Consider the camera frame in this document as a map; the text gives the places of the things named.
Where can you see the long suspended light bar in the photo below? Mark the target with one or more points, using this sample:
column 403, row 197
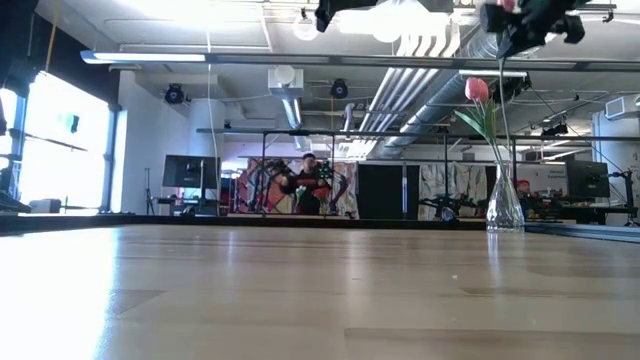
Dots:
column 350, row 61

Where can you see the white ceiling unit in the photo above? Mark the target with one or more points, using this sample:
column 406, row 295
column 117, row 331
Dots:
column 285, row 82

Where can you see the white ceiling pipe bundle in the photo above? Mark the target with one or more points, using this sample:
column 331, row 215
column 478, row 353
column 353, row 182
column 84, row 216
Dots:
column 400, row 85

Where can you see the person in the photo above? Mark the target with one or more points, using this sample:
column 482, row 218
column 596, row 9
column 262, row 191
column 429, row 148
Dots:
column 523, row 186
column 307, row 185

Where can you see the large bright window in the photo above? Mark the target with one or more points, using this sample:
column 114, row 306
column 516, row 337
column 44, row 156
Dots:
column 60, row 150

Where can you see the black background station frame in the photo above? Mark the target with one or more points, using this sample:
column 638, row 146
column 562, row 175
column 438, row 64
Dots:
column 380, row 133

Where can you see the black computer monitor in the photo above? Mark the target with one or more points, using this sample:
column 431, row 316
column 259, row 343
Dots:
column 187, row 171
column 587, row 178

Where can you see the grey patterned cloth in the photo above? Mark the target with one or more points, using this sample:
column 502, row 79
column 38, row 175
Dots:
column 435, row 177

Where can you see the round white ceiling lamp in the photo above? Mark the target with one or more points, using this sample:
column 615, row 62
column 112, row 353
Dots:
column 306, row 30

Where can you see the black ceiling speaker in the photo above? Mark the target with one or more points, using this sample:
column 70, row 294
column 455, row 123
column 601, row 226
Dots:
column 174, row 94
column 339, row 89

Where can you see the white patterned cloth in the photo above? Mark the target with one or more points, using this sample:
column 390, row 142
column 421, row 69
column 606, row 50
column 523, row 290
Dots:
column 350, row 190

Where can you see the black partition panel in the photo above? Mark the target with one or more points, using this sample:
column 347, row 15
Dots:
column 385, row 190

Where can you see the black background robot arm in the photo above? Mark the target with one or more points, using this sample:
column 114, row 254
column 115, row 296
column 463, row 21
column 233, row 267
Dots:
column 440, row 204
column 324, row 172

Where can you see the silver ventilation duct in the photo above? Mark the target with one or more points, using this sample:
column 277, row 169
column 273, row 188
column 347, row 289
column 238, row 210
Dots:
column 440, row 100

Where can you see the colourful patterned tapestry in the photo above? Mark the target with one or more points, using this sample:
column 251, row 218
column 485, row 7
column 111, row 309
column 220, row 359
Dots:
column 250, row 185

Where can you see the black ceiling camera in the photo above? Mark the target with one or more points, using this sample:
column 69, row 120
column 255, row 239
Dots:
column 517, row 87
column 555, row 129

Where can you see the clear glass vase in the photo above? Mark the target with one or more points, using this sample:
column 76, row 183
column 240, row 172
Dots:
column 505, row 210

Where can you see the black aluminium table frame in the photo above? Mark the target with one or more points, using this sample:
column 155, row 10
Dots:
column 150, row 221

